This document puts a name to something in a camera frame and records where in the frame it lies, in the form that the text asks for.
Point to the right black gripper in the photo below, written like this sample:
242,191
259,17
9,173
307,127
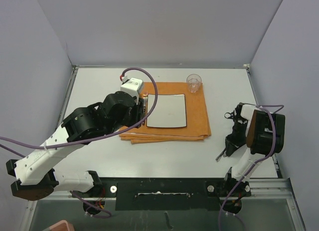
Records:
232,144

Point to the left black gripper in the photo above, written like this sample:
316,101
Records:
138,114

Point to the silver table knife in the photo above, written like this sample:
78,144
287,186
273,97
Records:
220,156

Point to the white square plate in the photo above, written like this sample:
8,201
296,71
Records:
169,112

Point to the orange cloth napkin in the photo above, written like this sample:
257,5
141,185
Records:
197,129

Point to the clear drinking glass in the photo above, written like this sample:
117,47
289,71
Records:
194,82

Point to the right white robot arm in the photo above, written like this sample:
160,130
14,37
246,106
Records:
260,131

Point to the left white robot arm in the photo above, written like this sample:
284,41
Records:
36,175

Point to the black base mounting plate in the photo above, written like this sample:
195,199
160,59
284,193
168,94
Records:
168,194

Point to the pink box corner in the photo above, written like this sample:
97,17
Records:
62,225

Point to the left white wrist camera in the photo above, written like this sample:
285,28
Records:
132,86

